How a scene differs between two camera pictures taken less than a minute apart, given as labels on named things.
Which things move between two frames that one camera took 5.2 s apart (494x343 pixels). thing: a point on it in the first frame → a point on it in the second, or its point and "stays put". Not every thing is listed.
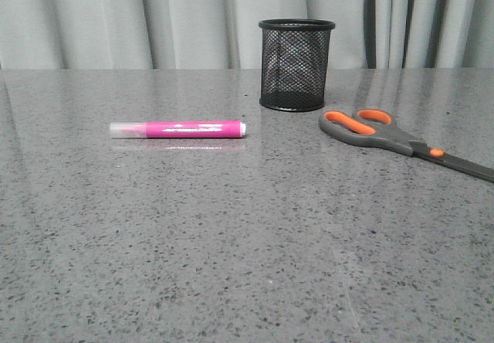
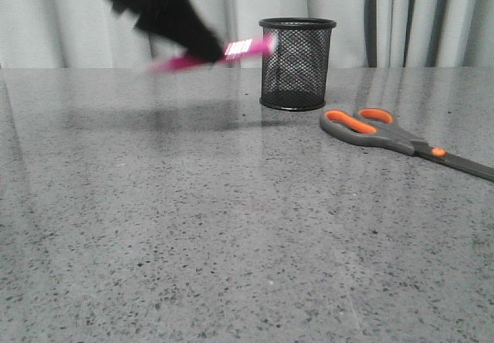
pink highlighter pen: (178, 129) → (248, 46)
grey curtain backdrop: (211, 20) stays put
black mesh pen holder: (295, 52) stays put
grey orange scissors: (373, 127) stays put
